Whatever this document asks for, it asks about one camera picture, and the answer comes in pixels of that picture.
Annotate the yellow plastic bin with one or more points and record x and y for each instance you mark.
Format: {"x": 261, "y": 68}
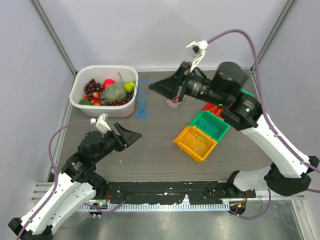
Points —
{"x": 195, "y": 143}

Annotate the strawberry pile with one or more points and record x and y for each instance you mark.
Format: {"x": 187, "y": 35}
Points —
{"x": 94, "y": 98}

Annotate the red apple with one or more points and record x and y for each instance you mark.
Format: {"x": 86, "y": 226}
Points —
{"x": 107, "y": 83}

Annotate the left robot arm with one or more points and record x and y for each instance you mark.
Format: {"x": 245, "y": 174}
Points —
{"x": 74, "y": 185}

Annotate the green melon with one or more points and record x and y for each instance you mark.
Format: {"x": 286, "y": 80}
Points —
{"x": 114, "y": 93}

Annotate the white fruit basket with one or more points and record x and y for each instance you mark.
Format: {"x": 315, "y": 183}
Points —
{"x": 118, "y": 73}

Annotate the grey card box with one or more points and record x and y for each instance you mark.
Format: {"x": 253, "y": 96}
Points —
{"x": 173, "y": 103}

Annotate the green lime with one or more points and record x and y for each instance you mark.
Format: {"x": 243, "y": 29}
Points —
{"x": 85, "y": 102}

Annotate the far green plastic bin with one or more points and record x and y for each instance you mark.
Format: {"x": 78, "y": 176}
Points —
{"x": 247, "y": 93}

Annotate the aluminium frame post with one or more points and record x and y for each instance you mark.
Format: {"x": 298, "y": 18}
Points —
{"x": 280, "y": 20}
{"x": 53, "y": 35}

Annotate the green pear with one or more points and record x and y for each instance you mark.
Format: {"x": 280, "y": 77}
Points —
{"x": 129, "y": 86}

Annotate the green plastic bin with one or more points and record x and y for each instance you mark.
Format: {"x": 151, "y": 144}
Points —
{"x": 210, "y": 124}
{"x": 247, "y": 93}

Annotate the aluminium frame post left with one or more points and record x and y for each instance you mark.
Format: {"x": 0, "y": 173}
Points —
{"x": 53, "y": 35}

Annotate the red plastic bin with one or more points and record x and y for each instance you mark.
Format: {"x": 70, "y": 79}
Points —
{"x": 214, "y": 109}

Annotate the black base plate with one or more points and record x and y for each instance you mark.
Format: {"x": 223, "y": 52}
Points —
{"x": 174, "y": 192}

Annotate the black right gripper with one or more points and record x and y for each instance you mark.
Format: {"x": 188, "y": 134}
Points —
{"x": 168, "y": 86}

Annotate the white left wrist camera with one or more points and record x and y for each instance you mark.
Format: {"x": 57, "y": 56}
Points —
{"x": 101, "y": 123}

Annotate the aluminium frame post right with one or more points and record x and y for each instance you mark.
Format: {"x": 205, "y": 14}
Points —
{"x": 280, "y": 20}

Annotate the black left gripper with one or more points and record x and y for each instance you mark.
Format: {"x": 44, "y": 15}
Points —
{"x": 127, "y": 137}

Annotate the dark red grape bunch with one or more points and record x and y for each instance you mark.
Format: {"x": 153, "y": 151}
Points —
{"x": 92, "y": 87}

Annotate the near green plastic bin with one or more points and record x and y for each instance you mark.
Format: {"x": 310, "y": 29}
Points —
{"x": 210, "y": 124}

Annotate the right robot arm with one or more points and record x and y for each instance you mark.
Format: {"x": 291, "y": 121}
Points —
{"x": 289, "y": 172}

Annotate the white slotted cable duct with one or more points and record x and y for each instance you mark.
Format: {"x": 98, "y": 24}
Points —
{"x": 185, "y": 206}

